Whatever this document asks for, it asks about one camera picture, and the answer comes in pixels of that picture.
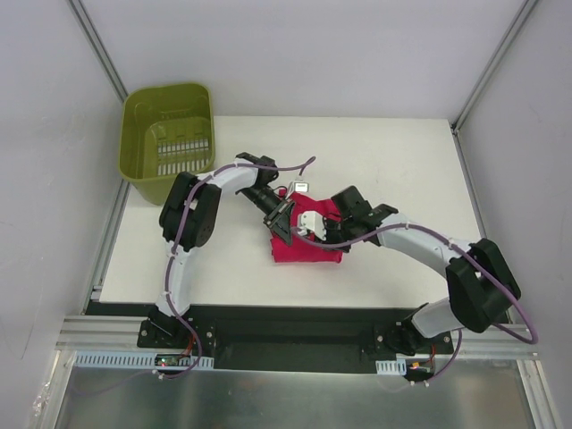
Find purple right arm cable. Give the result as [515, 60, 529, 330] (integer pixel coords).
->
[290, 223, 540, 394]

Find front aluminium rail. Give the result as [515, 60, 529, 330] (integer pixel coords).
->
[55, 315, 540, 360]

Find right white cable duct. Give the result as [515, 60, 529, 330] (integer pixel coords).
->
[375, 358, 407, 376]

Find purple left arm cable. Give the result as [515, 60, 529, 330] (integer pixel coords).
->
[66, 155, 317, 394]

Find olive green plastic basket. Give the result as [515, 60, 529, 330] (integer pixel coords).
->
[118, 82, 215, 206]

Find left back frame post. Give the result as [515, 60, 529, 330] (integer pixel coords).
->
[66, 0, 129, 103]

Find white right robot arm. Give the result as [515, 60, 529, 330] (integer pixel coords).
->
[325, 186, 521, 356]

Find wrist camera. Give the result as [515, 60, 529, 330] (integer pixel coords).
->
[289, 181, 309, 193]
[296, 211, 326, 240]

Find right back frame post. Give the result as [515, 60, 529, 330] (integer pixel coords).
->
[450, 0, 540, 135]

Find white cable duct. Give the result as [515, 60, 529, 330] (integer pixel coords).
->
[75, 351, 215, 371]
[375, 358, 407, 376]

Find frame post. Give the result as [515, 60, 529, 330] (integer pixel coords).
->
[450, 0, 540, 135]
[66, 0, 129, 103]

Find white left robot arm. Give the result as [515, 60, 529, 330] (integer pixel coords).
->
[138, 152, 294, 348]

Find left white cable duct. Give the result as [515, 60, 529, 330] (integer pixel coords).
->
[75, 351, 215, 371]

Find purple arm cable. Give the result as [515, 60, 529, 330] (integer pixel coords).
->
[66, 155, 317, 394]
[290, 223, 540, 394]

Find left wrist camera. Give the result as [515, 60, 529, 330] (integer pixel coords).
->
[289, 181, 309, 193]

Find pink t shirt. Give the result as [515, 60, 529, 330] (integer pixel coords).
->
[270, 192, 343, 264]

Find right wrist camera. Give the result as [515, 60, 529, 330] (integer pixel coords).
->
[296, 211, 326, 240]

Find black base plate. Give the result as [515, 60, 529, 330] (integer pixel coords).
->
[84, 301, 513, 372]

